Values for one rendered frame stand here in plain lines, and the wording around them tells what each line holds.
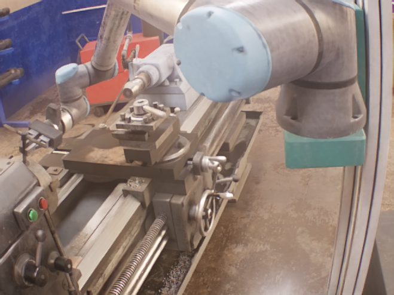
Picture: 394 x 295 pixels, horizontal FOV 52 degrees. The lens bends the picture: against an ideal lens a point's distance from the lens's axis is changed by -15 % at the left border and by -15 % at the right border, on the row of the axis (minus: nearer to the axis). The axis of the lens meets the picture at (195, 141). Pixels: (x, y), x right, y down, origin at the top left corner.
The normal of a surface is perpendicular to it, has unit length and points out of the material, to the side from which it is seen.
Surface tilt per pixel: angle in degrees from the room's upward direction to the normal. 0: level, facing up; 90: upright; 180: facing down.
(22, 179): 45
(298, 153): 90
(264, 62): 95
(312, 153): 90
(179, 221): 90
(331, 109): 70
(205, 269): 0
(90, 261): 36
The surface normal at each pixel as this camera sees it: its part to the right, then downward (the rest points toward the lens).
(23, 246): 0.95, 0.04
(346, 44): 0.55, 0.34
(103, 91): 0.04, 0.44
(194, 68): -0.76, 0.39
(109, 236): 0.47, -0.69
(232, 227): -0.11, -0.89
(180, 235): -0.30, 0.46
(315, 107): -0.44, 0.12
